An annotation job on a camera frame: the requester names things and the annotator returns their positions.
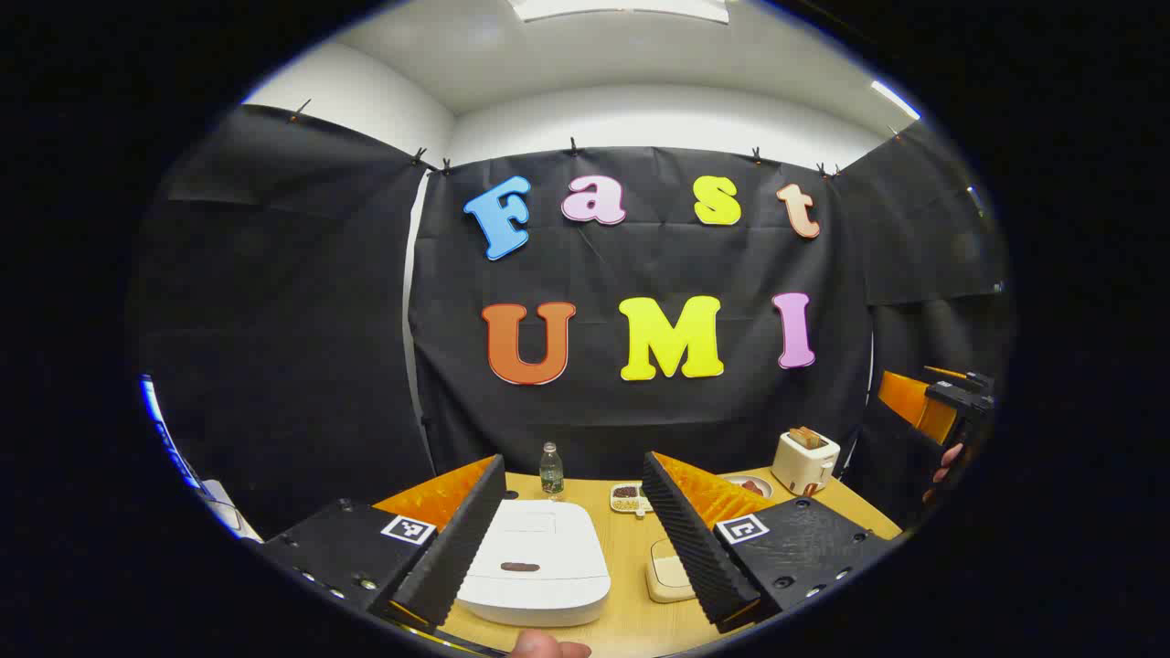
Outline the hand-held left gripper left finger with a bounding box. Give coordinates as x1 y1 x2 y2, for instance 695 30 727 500
261 454 507 629

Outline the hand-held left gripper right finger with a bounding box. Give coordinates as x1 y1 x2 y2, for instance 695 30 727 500
642 451 893 635

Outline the white rice cooker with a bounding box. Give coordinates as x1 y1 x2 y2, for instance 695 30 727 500
455 498 612 628

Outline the white divided grain tray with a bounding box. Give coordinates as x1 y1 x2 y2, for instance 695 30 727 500
610 483 654 518

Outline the white toaster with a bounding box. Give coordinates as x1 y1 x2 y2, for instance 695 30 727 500
772 426 842 497

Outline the white side desk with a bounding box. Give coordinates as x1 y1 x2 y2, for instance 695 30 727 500
201 480 263 542

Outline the ceiling light panel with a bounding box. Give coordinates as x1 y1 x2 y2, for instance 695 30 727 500
870 80 921 122

